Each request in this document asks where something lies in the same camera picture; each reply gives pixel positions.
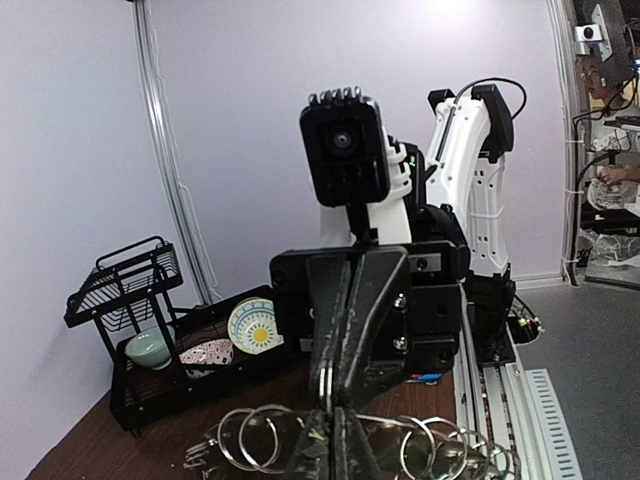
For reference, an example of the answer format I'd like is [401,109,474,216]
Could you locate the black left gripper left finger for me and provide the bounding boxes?
[284,410,332,480]

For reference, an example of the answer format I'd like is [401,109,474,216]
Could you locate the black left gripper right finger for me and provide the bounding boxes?
[332,407,381,480]

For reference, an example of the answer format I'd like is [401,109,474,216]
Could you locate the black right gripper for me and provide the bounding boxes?
[270,240,469,412]

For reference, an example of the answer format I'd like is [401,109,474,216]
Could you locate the grey disc keyring organizer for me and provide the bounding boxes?
[183,404,522,479]

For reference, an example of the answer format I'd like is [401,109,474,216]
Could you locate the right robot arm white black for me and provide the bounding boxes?
[270,83,515,413]

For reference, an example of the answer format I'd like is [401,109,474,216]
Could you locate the white blue patterned plate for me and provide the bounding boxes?
[227,297,284,355]

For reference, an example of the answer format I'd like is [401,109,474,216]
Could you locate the blue key tag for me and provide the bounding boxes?
[408,373,442,386]

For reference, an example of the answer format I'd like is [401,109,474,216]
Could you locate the pink patterned dish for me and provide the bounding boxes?
[179,339,234,380]

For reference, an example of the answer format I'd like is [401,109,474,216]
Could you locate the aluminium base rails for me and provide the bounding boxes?
[453,288,583,479]

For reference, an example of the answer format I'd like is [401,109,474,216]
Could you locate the teal ceramic bowl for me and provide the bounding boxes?
[124,326,172,370]

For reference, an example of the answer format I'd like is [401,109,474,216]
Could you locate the person with glasses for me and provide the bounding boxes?
[577,55,639,210]

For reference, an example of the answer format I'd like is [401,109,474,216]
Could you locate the right aluminium frame post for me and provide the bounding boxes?
[132,1,223,304]

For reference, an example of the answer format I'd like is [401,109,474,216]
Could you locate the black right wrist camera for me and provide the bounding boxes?
[299,87,390,207]

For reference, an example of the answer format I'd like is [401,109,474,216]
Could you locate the black wire dish rack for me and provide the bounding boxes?
[64,236,298,436]

